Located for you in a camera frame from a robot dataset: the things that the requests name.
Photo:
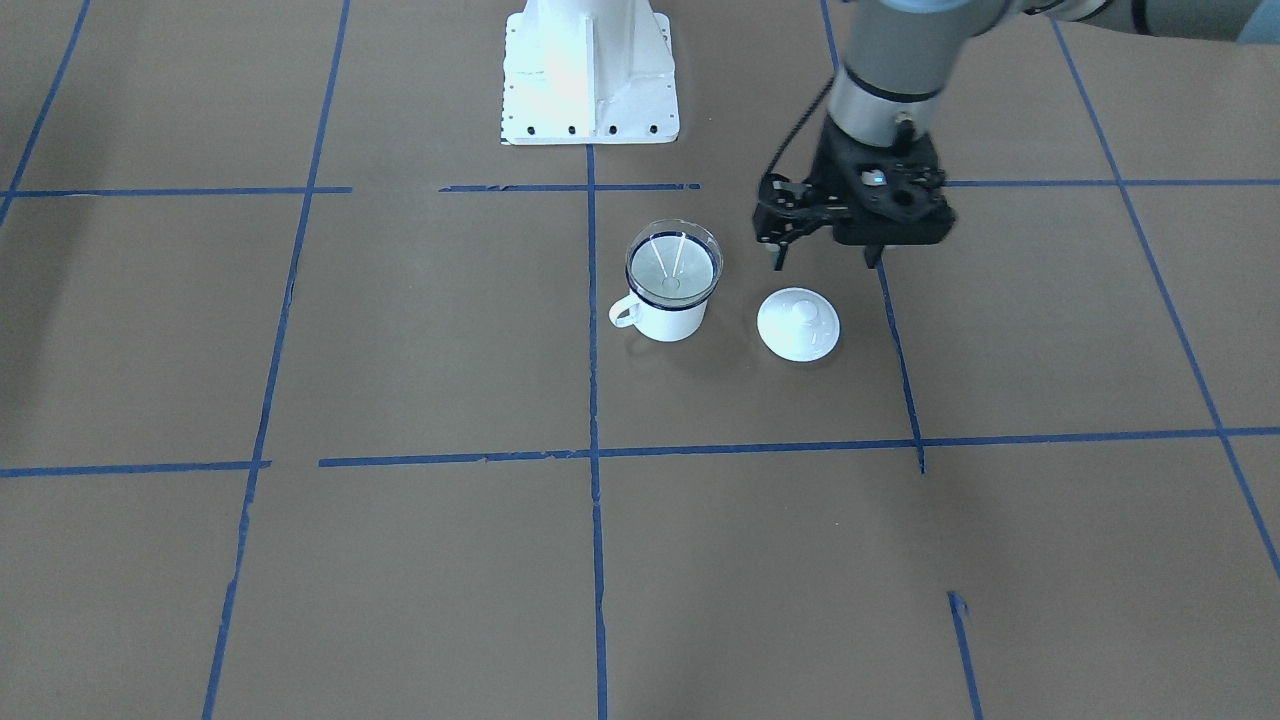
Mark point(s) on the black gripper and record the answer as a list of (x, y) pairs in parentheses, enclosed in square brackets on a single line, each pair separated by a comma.
[(829, 176)]

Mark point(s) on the white enamel cup lid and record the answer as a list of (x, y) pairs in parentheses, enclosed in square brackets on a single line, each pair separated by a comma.
[(798, 325)]

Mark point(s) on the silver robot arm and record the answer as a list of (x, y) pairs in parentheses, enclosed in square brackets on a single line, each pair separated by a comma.
[(902, 54)]

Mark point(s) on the white enamel cup blue rim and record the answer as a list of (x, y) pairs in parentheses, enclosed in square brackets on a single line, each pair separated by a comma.
[(656, 323)]

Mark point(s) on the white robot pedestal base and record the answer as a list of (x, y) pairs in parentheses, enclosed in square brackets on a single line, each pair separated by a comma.
[(579, 72)]

